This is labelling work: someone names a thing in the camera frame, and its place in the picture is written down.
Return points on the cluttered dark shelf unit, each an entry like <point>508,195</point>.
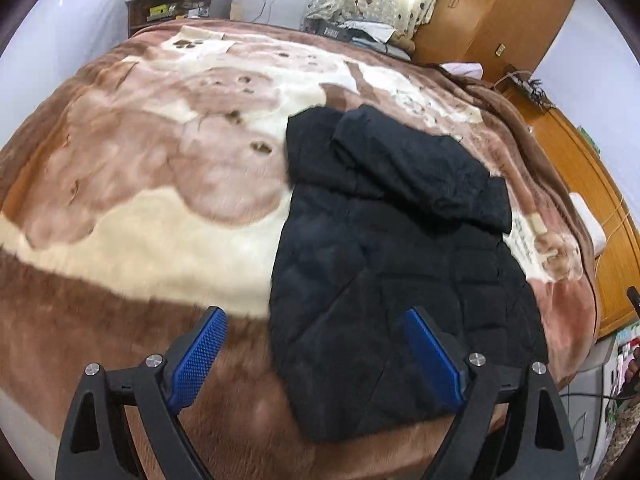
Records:
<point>150,15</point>

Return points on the wooden wardrobe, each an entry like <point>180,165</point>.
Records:
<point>500,10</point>

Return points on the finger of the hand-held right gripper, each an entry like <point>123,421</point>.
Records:
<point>635,302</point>

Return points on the pink pillow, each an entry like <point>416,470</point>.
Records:
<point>465,67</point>

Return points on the brown printed fleece blanket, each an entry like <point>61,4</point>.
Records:
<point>125,210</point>

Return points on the white pillow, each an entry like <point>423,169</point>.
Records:
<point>590,220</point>

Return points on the brown plush toy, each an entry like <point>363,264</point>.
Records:
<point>402,40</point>

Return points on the power strip with plugs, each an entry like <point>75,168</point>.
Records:
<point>525,85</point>

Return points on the black printed box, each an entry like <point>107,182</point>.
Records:
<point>330,30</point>

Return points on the wooden headboard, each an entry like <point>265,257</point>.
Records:
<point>590,170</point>

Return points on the black quilted puffer jacket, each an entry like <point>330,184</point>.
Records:
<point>375,285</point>

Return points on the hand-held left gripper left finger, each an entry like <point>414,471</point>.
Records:
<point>195,360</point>

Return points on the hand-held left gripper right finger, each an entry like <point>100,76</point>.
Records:
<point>432,357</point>

